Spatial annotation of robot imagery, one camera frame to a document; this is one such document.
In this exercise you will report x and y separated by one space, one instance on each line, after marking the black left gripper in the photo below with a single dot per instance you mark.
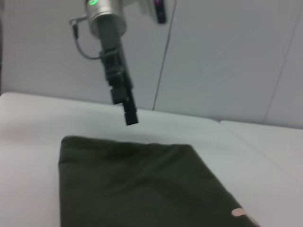
112 56

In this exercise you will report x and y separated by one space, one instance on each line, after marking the dark green shirt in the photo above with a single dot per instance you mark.
142 184

